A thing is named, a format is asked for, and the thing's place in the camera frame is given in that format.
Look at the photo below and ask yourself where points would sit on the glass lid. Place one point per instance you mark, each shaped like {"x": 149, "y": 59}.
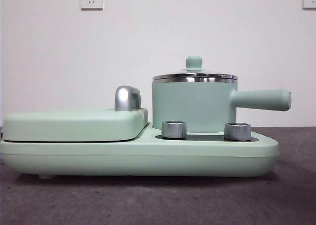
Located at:
{"x": 193, "y": 62}

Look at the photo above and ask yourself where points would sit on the silver control knob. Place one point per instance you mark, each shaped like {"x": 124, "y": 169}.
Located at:
{"x": 237, "y": 131}
{"x": 174, "y": 130}

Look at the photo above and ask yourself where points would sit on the mint green breakfast machine base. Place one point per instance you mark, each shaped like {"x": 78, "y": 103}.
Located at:
{"x": 61, "y": 158}

